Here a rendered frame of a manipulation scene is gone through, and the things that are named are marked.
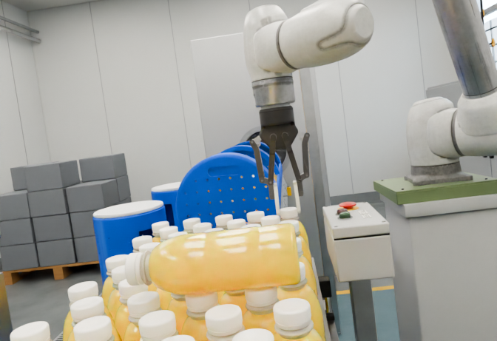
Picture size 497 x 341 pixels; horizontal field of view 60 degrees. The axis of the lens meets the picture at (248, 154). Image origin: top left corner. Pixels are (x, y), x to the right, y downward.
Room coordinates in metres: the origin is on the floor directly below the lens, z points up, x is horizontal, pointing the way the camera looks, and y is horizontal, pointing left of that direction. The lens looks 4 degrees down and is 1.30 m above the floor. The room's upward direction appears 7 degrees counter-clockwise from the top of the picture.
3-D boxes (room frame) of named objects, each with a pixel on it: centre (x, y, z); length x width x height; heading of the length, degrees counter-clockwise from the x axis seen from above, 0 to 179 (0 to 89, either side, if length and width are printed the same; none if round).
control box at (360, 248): (0.85, -0.19, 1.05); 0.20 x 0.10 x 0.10; 175
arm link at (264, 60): (0.93, -0.08, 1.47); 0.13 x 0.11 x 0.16; 41
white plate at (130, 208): (1.74, 0.51, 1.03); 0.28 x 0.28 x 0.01
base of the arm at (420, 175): (1.47, -0.62, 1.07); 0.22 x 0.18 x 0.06; 170
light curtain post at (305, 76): (2.53, -0.39, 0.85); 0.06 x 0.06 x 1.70; 85
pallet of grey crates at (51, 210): (4.75, 2.07, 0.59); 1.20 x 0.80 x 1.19; 86
